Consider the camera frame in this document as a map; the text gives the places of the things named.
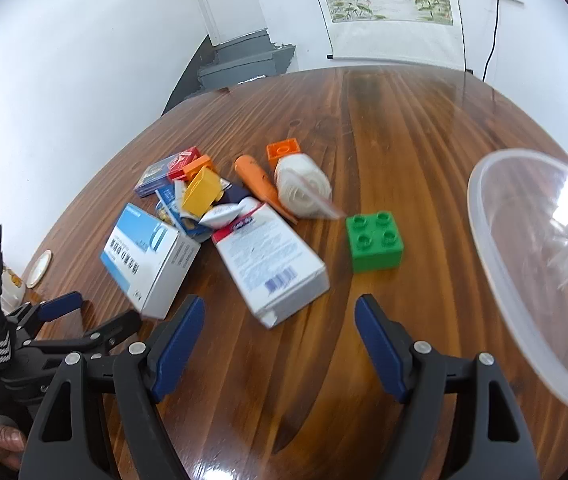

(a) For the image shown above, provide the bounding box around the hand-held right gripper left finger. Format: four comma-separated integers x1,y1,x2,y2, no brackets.
18,294,205,480

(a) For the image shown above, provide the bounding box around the blue snack packet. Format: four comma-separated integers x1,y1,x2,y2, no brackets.
155,182,212,238

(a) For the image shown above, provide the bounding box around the orange tube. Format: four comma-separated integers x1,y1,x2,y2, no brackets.
234,154,299,225

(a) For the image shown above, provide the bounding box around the yellow building block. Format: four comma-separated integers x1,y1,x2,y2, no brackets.
180,167,223,217

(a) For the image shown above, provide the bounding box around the white squeeze tube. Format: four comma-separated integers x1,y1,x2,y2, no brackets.
199,197,265,231

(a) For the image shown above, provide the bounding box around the blue card box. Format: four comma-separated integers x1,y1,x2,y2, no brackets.
134,157,182,198

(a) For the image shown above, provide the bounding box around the green building block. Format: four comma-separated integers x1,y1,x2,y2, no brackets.
346,211,405,275

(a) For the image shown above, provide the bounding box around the person's left hand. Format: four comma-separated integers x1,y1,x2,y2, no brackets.
0,415,27,471

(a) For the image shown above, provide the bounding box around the clear plastic bowl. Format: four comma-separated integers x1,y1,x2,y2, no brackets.
466,149,568,409

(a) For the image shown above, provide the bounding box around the red card box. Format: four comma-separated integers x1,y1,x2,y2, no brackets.
166,146,202,182

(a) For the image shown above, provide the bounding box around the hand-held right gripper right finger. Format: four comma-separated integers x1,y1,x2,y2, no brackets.
354,294,542,480

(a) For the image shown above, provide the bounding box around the white box red label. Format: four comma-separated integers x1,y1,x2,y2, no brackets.
211,202,331,330

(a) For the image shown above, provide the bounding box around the small round plate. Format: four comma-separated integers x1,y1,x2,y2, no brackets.
25,251,54,289

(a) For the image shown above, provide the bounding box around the orange building block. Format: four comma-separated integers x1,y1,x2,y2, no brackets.
184,155,215,181
266,137,301,163

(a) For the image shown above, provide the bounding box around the blue and white medicine box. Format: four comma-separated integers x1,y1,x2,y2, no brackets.
100,203,201,321

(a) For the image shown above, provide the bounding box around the white gauze roll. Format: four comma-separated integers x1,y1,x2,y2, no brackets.
274,152,342,221

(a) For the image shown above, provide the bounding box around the white patterned cup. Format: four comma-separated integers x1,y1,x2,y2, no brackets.
1,265,27,311

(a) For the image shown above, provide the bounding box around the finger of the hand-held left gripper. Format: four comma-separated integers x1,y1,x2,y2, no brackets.
76,310,142,356
6,291,84,333

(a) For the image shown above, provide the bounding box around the wooden desktop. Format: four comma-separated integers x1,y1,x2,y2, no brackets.
19,65,568,480

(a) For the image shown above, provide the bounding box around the black power cable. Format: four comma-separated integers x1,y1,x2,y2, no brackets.
481,0,502,82

